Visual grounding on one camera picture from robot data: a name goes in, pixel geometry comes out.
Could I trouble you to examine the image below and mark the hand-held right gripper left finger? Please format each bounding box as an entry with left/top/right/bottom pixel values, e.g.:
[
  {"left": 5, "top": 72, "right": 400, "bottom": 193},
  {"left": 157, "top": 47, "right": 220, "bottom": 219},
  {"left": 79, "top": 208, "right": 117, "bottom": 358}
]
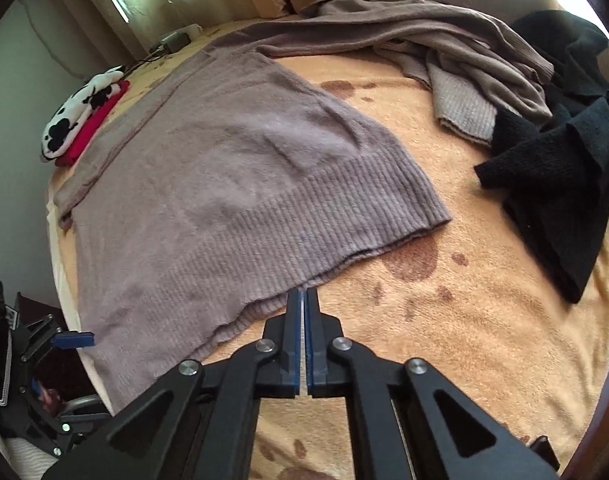
[{"left": 42, "top": 287, "right": 305, "bottom": 480}]

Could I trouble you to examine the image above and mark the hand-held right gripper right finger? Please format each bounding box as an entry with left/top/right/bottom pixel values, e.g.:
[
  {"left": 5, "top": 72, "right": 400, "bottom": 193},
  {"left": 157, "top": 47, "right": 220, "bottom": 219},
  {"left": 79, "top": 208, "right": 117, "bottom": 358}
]
[{"left": 307, "top": 287, "right": 560, "bottom": 480}]

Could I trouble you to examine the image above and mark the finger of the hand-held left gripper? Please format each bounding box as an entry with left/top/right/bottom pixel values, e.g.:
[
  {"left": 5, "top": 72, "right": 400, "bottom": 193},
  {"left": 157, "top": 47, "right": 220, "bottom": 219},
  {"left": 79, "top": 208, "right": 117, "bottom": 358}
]
[
  {"left": 14, "top": 377, "right": 110, "bottom": 457},
  {"left": 15, "top": 313, "right": 96, "bottom": 363}
]

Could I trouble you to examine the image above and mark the mauve knit sweater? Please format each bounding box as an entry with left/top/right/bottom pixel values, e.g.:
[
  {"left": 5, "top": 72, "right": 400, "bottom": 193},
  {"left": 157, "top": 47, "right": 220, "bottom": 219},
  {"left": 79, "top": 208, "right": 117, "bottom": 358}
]
[{"left": 54, "top": 35, "right": 453, "bottom": 411}]

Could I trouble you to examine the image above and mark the person's cream knit clothing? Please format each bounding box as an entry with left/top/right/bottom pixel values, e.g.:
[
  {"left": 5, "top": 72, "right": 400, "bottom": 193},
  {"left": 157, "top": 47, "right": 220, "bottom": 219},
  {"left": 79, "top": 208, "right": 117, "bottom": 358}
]
[{"left": 0, "top": 420, "right": 60, "bottom": 480}]

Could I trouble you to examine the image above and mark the yellow paw print blanket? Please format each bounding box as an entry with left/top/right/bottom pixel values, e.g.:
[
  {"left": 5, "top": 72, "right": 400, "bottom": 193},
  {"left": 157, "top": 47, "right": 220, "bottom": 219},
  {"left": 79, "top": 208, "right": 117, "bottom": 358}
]
[{"left": 47, "top": 15, "right": 609, "bottom": 480}]

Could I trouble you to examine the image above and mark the red cloth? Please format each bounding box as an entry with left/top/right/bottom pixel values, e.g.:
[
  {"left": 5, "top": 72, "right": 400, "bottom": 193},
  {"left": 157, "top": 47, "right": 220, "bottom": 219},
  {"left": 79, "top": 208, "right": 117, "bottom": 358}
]
[{"left": 54, "top": 80, "right": 131, "bottom": 167}]

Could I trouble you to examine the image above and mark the black spotted white cloth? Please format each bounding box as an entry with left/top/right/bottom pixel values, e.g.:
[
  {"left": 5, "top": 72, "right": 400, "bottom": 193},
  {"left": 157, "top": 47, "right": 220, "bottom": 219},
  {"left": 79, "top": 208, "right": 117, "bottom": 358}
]
[{"left": 40, "top": 66, "right": 128, "bottom": 163}]

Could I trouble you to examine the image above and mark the black flat device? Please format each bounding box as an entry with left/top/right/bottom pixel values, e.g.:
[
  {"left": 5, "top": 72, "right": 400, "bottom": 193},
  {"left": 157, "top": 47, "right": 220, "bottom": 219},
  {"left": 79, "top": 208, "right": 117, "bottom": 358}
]
[{"left": 529, "top": 437, "right": 560, "bottom": 472}]

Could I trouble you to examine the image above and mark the black knit garment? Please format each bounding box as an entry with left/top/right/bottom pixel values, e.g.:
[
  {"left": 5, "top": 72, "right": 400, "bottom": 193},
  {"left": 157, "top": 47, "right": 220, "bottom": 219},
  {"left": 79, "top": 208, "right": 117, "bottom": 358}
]
[{"left": 475, "top": 10, "right": 609, "bottom": 305}]

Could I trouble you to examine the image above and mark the white power strip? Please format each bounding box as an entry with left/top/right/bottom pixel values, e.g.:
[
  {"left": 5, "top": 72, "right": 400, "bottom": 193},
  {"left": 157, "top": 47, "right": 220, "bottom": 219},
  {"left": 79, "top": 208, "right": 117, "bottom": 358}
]
[{"left": 149, "top": 24, "right": 202, "bottom": 53}]

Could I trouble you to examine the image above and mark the taupe knit sweater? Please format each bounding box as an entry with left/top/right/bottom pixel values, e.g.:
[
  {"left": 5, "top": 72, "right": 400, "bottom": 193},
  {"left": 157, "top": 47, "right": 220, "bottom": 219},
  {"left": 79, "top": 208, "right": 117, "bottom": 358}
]
[{"left": 257, "top": 0, "right": 555, "bottom": 151}]

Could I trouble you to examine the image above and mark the black charger cable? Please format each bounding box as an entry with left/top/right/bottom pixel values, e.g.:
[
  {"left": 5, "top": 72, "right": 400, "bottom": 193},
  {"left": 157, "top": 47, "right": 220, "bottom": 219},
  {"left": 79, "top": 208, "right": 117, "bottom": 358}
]
[{"left": 128, "top": 47, "right": 166, "bottom": 70}]

